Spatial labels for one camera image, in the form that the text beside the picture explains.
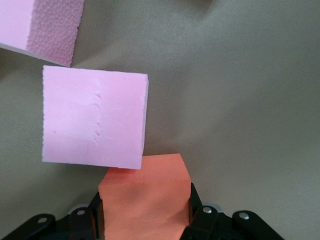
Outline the brown table cover sheet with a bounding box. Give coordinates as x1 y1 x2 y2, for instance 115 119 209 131
0 0 320 240

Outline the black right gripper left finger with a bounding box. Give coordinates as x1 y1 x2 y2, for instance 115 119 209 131
3 191 105 240

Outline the pink foam block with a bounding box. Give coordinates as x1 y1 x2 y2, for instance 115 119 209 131
0 0 85 68
40 65 150 170

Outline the orange foam block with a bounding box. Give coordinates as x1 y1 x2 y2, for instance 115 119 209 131
97 153 192 240

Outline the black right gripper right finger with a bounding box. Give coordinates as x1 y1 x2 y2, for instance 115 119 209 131
183 182 285 240

